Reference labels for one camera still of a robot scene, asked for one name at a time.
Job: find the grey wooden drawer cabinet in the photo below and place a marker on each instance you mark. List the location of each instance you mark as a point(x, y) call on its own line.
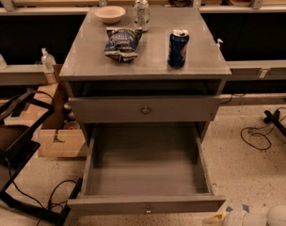
point(87, 72)

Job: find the black metal cart frame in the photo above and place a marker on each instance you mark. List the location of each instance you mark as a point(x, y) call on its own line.
point(16, 149)

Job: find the grey drawer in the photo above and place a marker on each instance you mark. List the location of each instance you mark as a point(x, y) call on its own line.
point(145, 168)
point(144, 108)

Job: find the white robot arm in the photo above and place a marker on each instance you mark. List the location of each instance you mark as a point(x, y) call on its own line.
point(275, 216)

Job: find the cardboard box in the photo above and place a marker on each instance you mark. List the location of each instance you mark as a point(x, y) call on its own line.
point(58, 136)

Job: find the blue crumpled chip bag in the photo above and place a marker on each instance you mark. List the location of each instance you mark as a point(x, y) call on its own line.
point(122, 43)

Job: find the grey top drawer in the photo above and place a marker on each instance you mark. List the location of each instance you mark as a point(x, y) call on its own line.
point(144, 108)

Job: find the silver green soda can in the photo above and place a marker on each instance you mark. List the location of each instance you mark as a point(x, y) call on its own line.
point(142, 15)

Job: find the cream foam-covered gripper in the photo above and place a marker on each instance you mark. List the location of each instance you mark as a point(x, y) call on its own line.
point(233, 218)

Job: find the blue tape floor marker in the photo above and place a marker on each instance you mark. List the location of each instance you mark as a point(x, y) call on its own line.
point(244, 207)

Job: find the blue pepsi can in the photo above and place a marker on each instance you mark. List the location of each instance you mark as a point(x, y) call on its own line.
point(178, 41)

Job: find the small white pump bottle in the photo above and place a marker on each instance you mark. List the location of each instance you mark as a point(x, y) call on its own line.
point(219, 43)

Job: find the beige ceramic bowl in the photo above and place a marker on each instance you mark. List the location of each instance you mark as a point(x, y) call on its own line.
point(110, 14)

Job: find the clear sanitizer pump bottle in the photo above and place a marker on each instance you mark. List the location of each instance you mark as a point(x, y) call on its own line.
point(47, 60)

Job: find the black stand leg right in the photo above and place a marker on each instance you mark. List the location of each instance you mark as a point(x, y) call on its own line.
point(275, 119)

